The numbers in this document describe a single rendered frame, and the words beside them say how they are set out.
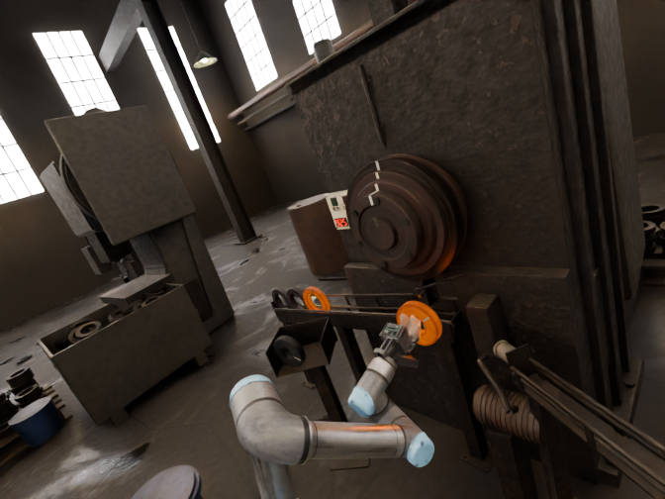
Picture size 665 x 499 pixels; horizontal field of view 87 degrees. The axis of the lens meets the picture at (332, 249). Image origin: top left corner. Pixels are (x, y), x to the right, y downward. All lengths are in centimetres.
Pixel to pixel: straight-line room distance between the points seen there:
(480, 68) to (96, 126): 300
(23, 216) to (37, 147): 167
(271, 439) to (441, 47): 114
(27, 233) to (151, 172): 743
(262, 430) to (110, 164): 294
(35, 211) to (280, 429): 1026
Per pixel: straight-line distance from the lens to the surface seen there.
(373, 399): 104
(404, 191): 117
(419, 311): 116
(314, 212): 407
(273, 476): 104
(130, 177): 351
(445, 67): 124
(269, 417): 84
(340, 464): 202
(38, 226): 1081
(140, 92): 1192
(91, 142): 350
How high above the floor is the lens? 146
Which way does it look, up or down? 16 degrees down
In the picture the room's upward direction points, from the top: 20 degrees counter-clockwise
